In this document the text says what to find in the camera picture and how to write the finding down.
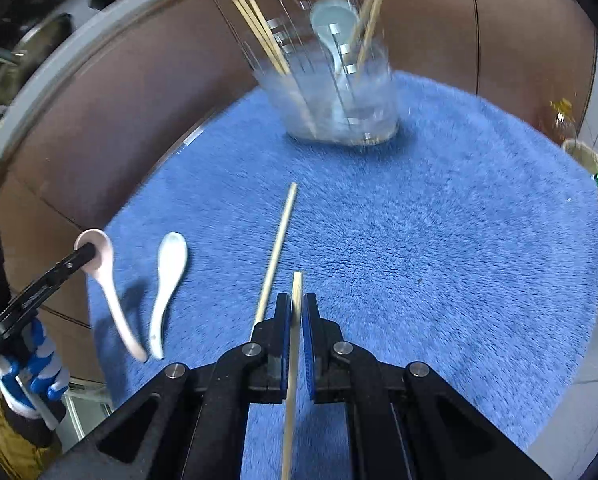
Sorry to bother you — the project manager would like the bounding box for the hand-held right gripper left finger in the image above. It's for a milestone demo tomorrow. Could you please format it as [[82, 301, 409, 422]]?
[[39, 292, 294, 480]]

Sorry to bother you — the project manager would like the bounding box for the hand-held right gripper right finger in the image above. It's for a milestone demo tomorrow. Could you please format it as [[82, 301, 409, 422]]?
[[302, 292, 552, 480]]

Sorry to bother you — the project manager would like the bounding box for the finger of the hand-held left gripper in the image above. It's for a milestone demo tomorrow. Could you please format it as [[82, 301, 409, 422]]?
[[0, 246, 100, 359]]

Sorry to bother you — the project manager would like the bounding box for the wooden chopstick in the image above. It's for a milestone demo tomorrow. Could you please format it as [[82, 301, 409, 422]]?
[[280, 271, 304, 480], [250, 182, 298, 341]]

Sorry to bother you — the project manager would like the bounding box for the pale pink spoon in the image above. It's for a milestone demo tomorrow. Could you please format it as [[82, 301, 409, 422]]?
[[74, 228, 150, 363]]

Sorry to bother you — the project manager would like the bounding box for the wire and clear utensil holder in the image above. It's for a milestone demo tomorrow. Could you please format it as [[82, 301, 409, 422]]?
[[244, 0, 400, 147]]

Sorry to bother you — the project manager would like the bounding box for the group of wooden chopsticks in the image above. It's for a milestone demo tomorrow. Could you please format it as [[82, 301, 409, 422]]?
[[231, 0, 392, 78]]

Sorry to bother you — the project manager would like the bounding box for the large white spoon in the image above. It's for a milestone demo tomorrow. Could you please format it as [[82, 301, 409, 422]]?
[[310, 0, 360, 78]]

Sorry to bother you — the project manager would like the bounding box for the person's left forearm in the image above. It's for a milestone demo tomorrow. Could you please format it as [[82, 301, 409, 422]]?
[[0, 395, 62, 480]]

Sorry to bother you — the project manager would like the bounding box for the person's left hand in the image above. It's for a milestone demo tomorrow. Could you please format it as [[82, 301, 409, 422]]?
[[0, 319, 71, 417]]

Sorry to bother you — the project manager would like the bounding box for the small white spoon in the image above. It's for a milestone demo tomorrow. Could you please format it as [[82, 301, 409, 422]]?
[[149, 232, 188, 361]]

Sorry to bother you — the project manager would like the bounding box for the blue fluffy mat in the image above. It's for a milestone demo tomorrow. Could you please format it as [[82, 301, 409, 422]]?
[[86, 70, 598, 480]]

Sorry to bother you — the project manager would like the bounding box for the bronze wok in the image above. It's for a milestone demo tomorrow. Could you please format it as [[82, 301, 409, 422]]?
[[0, 12, 74, 106]]

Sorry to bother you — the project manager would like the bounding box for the cooking oil bottle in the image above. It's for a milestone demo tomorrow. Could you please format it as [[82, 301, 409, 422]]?
[[549, 99, 578, 142]]

